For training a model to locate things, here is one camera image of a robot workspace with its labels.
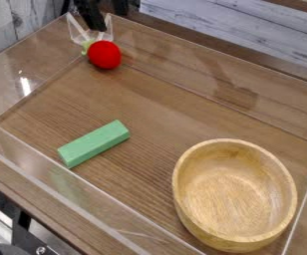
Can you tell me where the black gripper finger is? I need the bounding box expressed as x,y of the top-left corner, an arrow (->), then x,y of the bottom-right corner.
112,0 -> 129,16
73,0 -> 107,32

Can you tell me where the red plush strawberry toy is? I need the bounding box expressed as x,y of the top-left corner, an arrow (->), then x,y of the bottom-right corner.
81,40 -> 121,70

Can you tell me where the green rectangular block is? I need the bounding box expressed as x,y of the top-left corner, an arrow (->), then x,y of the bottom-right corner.
57,120 -> 129,168

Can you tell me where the wooden bowl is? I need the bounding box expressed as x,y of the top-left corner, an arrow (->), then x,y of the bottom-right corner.
170,138 -> 297,253

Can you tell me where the clear acrylic tray wall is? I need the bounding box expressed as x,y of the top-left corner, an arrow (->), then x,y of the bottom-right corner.
0,18 -> 307,255

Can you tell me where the black table leg bracket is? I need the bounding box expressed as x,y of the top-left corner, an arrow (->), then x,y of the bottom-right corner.
10,211 -> 59,255

